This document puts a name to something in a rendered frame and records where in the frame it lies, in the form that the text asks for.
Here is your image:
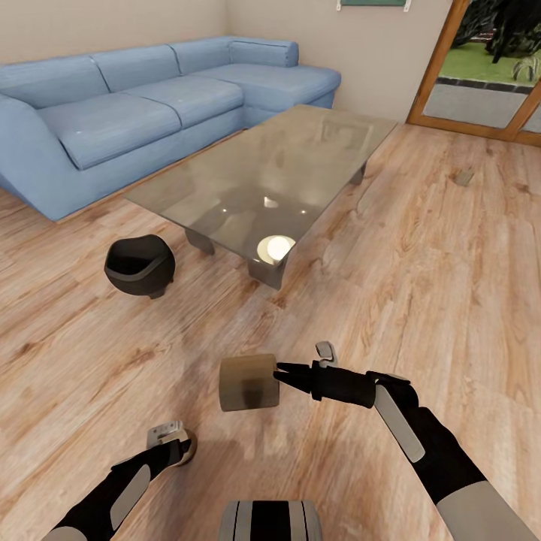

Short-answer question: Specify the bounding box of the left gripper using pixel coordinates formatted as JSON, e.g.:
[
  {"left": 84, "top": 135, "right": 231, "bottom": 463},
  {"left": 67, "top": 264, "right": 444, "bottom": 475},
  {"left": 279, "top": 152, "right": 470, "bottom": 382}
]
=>
[{"left": 145, "top": 439, "right": 192, "bottom": 475}]

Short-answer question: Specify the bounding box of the pillar candle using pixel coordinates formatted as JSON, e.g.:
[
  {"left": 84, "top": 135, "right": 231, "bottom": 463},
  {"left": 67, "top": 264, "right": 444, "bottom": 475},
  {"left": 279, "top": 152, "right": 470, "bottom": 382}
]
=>
[
  {"left": 162, "top": 428, "right": 198, "bottom": 467},
  {"left": 453, "top": 167, "right": 476, "bottom": 186},
  {"left": 219, "top": 353, "right": 280, "bottom": 412}
]

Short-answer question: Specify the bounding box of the cauldron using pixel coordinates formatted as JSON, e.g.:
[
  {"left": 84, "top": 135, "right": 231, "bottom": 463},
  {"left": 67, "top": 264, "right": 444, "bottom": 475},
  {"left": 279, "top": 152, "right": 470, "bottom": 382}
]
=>
[{"left": 104, "top": 234, "right": 175, "bottom": 300}]

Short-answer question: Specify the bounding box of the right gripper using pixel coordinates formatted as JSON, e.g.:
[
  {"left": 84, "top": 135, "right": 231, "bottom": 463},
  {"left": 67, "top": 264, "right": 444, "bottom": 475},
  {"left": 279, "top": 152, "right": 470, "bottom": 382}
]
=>
[{"left": 274, "top": 360, "right": 358, "bottom": 403}]

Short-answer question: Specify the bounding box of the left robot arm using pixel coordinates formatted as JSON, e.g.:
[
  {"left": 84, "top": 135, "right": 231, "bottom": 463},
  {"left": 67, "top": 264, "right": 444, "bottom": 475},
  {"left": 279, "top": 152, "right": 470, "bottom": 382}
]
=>
[{"left": 40, "top": 420, "right": 192, "bottom": 541}]

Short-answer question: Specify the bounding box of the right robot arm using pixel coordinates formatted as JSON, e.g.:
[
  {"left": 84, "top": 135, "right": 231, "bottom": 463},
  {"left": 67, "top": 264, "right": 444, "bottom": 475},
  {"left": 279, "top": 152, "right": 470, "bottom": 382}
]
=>
[{"left": 274, "top": 341, "right": 541, "bottom": 541}]

